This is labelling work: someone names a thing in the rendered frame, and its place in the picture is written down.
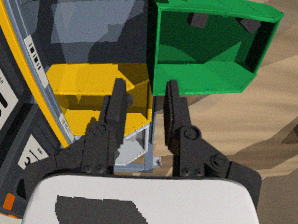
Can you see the grey steel disc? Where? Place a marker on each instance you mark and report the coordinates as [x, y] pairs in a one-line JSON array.
[[130, 99]]

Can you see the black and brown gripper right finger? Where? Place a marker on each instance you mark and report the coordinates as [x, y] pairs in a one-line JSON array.
[[195, 154]]

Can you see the grey metal rack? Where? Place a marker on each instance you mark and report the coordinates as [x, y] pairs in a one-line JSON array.
[[82, 31]]

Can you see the grey open bin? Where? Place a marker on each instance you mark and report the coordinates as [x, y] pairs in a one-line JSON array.
[[130, 150]]

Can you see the green bin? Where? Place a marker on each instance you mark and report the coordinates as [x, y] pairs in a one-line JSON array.
[[221, 58]]

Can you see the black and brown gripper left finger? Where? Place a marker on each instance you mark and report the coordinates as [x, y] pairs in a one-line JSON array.
[[94, 150]]

